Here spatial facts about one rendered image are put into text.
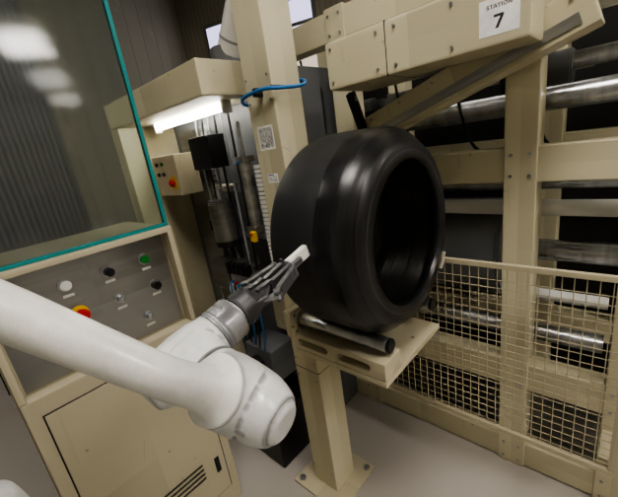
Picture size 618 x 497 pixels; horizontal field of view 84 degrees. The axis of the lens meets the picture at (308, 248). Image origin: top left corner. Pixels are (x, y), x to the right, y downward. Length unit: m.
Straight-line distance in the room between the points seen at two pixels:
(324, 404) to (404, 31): 1.33
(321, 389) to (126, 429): 0.70
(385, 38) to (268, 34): 0.35
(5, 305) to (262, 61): 0.93
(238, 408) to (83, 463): 0.97
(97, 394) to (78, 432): 0.11
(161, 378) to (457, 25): 1.04
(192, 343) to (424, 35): 0.99
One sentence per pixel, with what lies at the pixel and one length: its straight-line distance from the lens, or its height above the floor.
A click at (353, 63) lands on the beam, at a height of 1.70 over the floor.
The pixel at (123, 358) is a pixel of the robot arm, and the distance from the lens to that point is 0.47.
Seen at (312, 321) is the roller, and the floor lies 0.91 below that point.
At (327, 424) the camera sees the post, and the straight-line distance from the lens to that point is 1.59.
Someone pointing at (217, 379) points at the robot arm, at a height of 1.19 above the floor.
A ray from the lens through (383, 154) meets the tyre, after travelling 0.89.
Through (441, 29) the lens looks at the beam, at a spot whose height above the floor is 1.71.
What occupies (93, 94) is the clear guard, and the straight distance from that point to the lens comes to 1.30.
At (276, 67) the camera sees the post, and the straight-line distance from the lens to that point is 1.18.
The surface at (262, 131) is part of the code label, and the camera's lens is 1.20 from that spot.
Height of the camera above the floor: 1.47
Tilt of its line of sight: 17 degrees down
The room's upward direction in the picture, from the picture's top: 9 degrees counter-clockwise
